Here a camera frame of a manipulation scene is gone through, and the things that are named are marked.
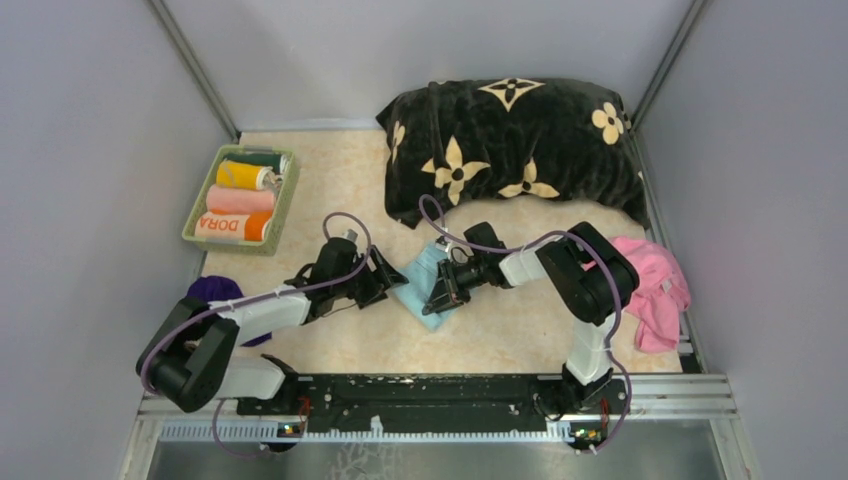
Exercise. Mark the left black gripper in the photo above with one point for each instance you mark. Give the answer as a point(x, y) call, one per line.
point(383, 277)

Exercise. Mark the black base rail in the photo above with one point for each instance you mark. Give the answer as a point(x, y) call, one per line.
point(466, 405)

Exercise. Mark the black floral blanket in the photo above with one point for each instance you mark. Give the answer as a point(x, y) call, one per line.
point(553, 139)

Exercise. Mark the orange DORA rolled towel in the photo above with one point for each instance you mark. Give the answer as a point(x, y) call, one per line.
point(239, 227)

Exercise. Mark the purple towel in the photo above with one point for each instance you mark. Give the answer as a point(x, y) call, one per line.
point(213, 288)

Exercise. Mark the light blue towel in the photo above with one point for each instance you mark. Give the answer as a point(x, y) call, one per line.
point(422, 275)

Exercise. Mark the pink rolled towel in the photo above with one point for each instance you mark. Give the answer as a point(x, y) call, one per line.
point(226, 200)

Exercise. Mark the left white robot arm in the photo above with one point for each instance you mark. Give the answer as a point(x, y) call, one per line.
point(192, 358)

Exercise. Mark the dark green rolled towel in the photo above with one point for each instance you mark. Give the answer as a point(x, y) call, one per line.
point(277, 162)

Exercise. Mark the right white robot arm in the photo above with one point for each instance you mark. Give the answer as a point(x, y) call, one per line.
point(594, 280)

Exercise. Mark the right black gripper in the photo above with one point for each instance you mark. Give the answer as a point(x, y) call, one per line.
point(447, 292)

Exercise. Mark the green plastic basket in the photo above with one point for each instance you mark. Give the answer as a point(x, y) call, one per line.
point(284, 188)

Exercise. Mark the yellow rolled towel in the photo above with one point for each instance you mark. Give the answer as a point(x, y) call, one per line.
point(237, 175)

